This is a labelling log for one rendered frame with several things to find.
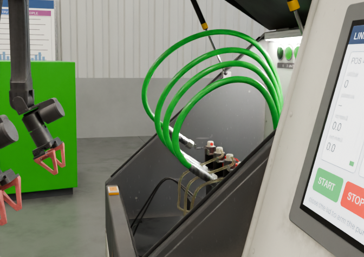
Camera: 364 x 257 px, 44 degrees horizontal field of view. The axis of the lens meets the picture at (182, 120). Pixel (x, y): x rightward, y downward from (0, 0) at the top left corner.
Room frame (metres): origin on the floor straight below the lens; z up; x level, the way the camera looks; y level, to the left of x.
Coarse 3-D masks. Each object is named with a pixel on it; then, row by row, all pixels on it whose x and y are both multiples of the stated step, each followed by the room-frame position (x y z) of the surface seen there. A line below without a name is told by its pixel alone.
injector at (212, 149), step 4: (208, 148) 1.15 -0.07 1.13; (212, 148) 1.15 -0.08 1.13; (212, 152) 1.15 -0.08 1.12; (208, 156) 1.15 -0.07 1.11; (212, 156) 1.15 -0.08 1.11; (208, 160) 1.15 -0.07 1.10; (208, 164) 1.15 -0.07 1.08; (212, 164) 1.15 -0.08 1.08; (208, 168) 1.15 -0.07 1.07; (212, 168) 1.15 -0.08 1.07; (208, 184) 1.16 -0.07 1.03; (208, 188) 1.16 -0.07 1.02; (212, 188) 1.16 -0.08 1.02; (208, 192) 1.16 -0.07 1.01
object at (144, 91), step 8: (200, 32) 1.16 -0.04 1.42; (208, 32) 1.16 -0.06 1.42; (216, 32) 1.16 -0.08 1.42; (224, 32) 1.17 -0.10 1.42; (232, 32) 1.17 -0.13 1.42; (240, 32) 1.18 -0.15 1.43; (184, 40) 1.14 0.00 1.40; (192, 40) 1.15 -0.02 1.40; (248, 40) 1.18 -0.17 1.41; (168, 48) 1.14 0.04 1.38; (176, 48) 1.14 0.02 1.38; (160, 56) 1.13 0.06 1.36; (264, 56) 1.19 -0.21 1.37; (272, 64) 1.19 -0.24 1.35; (152, 72) 1.13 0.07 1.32; (272, 72) 1.20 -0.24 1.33; (144, 80) 1.13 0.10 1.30; (144, 88) 1.12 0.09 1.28; (280, 88) 1.20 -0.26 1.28; (144, 96) 1.12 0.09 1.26; (144, 104) 1.12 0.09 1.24; (152, 112) 1.13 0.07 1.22; (152, 120) 1.13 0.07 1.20
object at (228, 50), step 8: (224, 48) 1.08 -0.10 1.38; (232, 48) 1.09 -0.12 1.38; (240, 48) 1.09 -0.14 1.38; (200, 56) 1.07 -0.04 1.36; (208, 56) 1.07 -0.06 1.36; (256, 56) 1.10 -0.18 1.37; (192, 64) 1.07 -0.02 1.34; (264, 64) 1.10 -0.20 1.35; (184, 72) 1.06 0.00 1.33; (176, 80) 1.06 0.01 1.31; (272, 80) 1.11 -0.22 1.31; (168, 88) 1.05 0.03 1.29; (160, 96) 1.05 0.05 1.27; (280, 96) 1.11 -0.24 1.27; (160, 104) 1.05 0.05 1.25; (280, 104) 1.11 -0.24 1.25; (160, 112) 1.05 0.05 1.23; (160, 128) 1.05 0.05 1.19; (160, 136) 1.05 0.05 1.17
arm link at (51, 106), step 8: (16, 104) 1.39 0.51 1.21; (24, 104) 1.39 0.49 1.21; (40, 104) 1.42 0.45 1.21; (48, 104) 1.42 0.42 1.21; (56, 104) 1.42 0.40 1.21; (24, 112) 1.39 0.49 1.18; (40, 112) 1.41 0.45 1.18; (48, 112) 1.41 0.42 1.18; (56, 112) 1.41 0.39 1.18; (48, 120) 1.41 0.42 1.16
